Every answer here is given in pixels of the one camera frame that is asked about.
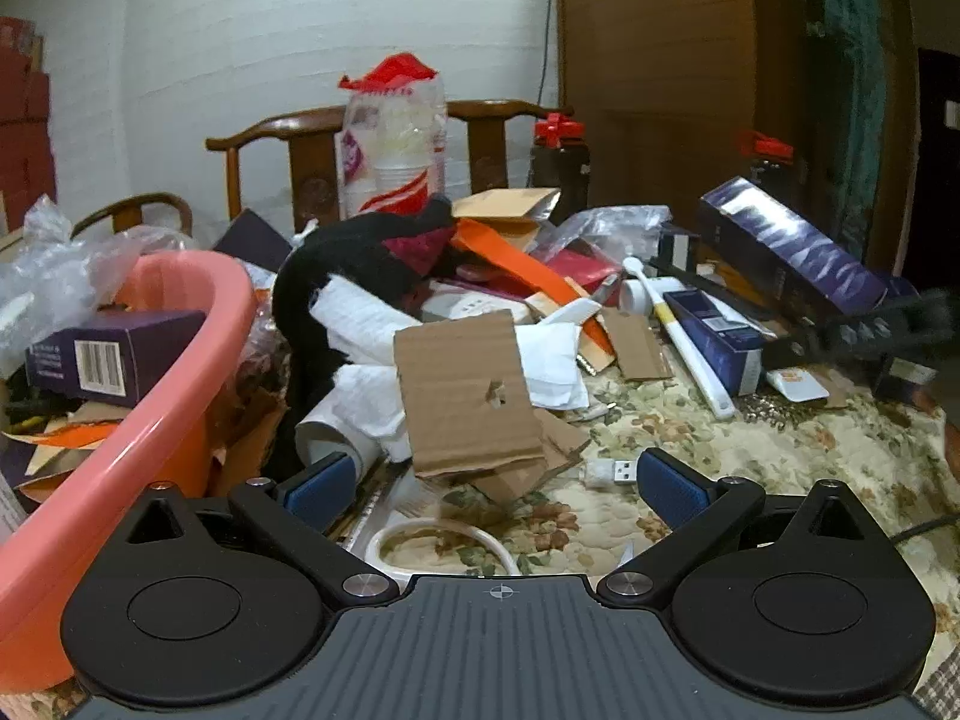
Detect round-back wooden chair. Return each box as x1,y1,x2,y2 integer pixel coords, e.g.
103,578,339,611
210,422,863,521
71,193,194,241

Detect wall cable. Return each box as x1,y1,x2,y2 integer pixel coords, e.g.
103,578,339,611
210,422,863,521
537,0,565,107

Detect clear tape roll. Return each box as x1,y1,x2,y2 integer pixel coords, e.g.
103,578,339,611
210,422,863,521
367,520,520,580

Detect rolled white paper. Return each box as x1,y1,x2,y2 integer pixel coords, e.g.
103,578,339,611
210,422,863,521
295,274,422,482

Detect dark blue box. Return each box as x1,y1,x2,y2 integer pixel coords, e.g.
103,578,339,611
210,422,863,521
664,289,767,398

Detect teal hanging cloth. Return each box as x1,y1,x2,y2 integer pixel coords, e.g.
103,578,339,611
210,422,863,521
821,0,891,241

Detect white socket box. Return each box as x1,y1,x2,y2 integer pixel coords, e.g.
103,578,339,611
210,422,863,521
422,291,535,326

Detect white USB stick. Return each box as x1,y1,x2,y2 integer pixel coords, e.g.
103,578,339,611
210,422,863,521
585,457,640,488

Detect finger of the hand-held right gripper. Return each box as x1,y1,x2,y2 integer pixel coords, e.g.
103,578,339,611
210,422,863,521
765,289,960,383

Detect small cardboard piece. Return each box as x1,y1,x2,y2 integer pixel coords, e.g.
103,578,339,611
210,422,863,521
604,311,674,382

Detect stack of red boxes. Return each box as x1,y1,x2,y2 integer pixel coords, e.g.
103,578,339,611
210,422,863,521
0,15,58,232

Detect metal chain pile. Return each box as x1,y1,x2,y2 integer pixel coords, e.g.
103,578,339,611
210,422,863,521
739,392,797,430

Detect white long-handled brush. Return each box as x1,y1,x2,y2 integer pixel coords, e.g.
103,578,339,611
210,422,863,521
622,257,737,421

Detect small black box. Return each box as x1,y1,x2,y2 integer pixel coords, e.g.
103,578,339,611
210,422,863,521
658,225,703,265

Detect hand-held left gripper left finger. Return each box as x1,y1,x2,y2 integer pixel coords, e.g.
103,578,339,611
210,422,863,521
124,452,400,608

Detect floral cloth covered desktop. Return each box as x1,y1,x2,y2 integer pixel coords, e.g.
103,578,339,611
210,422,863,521
0,349,960,720

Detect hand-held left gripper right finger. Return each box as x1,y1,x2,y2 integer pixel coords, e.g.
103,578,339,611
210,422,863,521
596,448,877,610

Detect white and orange card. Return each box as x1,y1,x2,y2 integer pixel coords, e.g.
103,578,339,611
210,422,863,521
765,367,830,403

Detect purple barcode box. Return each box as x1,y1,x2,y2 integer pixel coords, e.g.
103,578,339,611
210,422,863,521
26,310,209,410

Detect black and red garment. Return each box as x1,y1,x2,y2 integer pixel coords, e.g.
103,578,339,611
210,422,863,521
271,195,470,482

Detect pink plastic basin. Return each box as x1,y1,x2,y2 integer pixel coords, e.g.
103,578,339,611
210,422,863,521
0,251,260,695

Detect wooden slat-back chair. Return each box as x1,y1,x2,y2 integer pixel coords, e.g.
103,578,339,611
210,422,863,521
206,100,572,235

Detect crumpled clear plastic bag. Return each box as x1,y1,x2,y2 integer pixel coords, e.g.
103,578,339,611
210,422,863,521
0,195,203,380

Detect black cable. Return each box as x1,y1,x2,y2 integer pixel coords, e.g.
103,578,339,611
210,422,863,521
891,514,960,542

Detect bag of paper cups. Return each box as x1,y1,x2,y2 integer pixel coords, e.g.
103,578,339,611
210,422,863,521
335,52,449,222

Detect white cylindrical tube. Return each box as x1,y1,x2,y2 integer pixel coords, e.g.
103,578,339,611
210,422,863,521
619,276,685,316

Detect dark bottle red cap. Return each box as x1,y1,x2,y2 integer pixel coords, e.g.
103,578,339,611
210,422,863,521
739,131,796,196
530,112,591,220

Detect dark purple box lid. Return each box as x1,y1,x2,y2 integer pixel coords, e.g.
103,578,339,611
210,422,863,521
212,210,293,272

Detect large purple patterned box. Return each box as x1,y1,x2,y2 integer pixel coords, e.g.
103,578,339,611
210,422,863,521
697,176,920,325

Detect brown paper envelope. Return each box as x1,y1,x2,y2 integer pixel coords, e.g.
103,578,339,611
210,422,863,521
450,187,562,226

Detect large cardboard piece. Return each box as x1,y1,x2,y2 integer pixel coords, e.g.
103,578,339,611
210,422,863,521
394,310,546,482

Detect red packet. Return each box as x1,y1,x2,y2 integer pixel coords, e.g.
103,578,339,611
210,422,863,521
551,247,623,291

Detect white crumpled tissue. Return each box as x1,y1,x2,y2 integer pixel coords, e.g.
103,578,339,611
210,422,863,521
334,364,413,464

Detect orange paper scraps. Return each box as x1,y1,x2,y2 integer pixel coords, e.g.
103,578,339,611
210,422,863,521
0,403,122,500

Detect wooden door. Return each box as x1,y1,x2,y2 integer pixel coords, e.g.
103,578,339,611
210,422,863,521
555,0,805,241

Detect orange strap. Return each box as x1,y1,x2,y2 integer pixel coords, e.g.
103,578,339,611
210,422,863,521
450,219,610,352

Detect clear plastic wrapper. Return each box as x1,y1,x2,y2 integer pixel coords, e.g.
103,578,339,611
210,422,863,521
536,205,672,265

